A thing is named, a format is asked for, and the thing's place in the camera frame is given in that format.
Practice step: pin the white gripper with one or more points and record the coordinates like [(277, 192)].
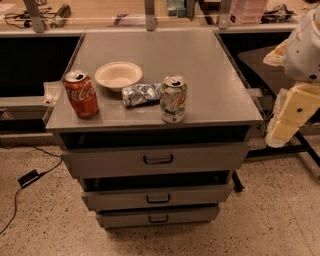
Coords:
[(304, 56)]

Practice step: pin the grey drawer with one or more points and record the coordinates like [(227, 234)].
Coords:
[(156, 197), (159, 216), (154, 160)]

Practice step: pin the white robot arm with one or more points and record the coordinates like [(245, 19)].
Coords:
[(301, 61)]

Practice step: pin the grey drawer cabinet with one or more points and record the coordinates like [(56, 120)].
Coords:
[(219, 108)]

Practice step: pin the grey bottom drawer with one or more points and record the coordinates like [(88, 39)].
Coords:
[(159, 216)]

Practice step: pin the grey top drawer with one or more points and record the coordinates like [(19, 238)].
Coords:
[(154, 160)]

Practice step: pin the black chair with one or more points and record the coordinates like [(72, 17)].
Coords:
[(270, 79)]

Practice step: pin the pink plastic container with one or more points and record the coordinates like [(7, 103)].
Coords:
[(247, 11)]

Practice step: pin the white green soda can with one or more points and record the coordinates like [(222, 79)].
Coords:
[(173, 98)]

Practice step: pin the silver crumpled chip bag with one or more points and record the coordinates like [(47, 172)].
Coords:
[(138, 94)]

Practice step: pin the white paper bowl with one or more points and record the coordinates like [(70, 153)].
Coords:
[(117, 75)]

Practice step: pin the red cola can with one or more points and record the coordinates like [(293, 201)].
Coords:
[(81, 93)]

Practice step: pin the grey side bin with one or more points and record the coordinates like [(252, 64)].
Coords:
[(29, 113)]

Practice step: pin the black power adapter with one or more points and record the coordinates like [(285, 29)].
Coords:
[(28, 178)]

